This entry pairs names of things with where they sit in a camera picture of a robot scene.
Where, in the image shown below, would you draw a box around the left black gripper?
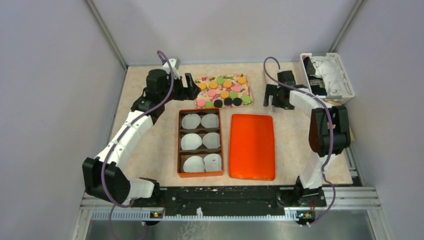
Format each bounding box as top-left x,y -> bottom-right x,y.
160,72 -> 201,103

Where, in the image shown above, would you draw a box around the pink cookie packed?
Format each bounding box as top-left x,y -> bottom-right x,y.
207,89 -> 216,98

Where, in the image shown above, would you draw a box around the yellow cookie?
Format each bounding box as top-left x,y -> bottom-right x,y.
208,81 -> 219,89
222,80 -> 233,89
237,76 -> 247,85
198,82 -> 208,91
220,91 -> 230,99

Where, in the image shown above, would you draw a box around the green cookie packed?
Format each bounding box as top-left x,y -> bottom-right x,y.
229,91 -> 239,99

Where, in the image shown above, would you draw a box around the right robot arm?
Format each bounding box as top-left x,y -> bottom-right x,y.
263,70 -> 351,206

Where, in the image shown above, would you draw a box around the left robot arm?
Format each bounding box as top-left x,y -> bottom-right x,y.
82,69 -> 201,208

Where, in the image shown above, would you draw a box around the pink cookie bottom left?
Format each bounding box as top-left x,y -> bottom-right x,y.
196,99 -> 206,108

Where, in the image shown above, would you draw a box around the pink cookie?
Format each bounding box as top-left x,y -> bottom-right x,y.
196,99 -> 206,108
232,85 -> 242,93

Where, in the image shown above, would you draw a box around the green cookie bottom left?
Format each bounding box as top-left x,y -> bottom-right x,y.
205,101 -> 214,108

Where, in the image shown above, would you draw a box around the green cookie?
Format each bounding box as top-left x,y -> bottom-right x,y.
216,77 -> 225,85
205,101 -> 214,108
241,95 -> 251,104

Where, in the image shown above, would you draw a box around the green cookie right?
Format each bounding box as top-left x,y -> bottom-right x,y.
241,95 -> 251,104

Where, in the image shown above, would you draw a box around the green cookie top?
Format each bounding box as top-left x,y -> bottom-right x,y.
216,77 -> 225,85

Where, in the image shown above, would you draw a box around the black cookie left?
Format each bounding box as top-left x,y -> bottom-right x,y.
213,99 -> 223,108

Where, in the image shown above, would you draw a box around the black cookie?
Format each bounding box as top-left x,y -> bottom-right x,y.
232,97 -> 243,107
223,97 -> 233,106
213,99 -> 223,108

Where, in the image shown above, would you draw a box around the floral cookie tray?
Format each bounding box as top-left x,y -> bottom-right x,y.
194,73 -> 254,109

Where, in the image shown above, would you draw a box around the white paper cup top-left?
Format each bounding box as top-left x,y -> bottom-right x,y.
181,113 -> 201,130

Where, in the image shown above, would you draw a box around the white paper cup top-right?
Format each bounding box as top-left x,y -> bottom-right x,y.
200,113 -> 220,128

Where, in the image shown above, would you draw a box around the black cookie right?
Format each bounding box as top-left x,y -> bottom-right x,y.
232,97 -> 243,107

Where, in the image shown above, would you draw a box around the pink cookie right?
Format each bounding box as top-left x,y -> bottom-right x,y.
232,85 -> 242,93

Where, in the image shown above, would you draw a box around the black cookie middle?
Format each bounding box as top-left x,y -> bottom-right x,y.
223,97 -> 233,106

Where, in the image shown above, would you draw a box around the black item in basket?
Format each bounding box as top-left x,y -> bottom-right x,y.
303,56 -> 328,96

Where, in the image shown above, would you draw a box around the white paper cup middle-left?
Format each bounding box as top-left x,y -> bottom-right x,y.
180,133 -> 203,151

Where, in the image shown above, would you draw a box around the white paper cup middle-right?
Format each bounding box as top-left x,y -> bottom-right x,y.
202,132 -> 221,149

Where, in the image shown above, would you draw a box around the orange box lid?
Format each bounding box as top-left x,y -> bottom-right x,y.
228,113 -> 276,181

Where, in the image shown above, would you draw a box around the white cloth in basket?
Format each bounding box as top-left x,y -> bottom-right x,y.
311,56 -> 348,96

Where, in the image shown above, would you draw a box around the orange cookie box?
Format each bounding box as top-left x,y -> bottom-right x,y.
176,107 -> 225,178

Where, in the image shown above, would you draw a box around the white paper cup bottom-left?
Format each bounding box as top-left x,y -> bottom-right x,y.
183,156 -> 205,173

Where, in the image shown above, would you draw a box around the white paper cup bottom-right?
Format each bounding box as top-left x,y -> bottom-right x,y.
203,153 -> 222,172

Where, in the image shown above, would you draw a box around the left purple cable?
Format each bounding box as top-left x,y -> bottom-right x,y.
100,50 -> 175,240

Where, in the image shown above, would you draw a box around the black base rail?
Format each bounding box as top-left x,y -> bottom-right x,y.
133,185 -> 327,217

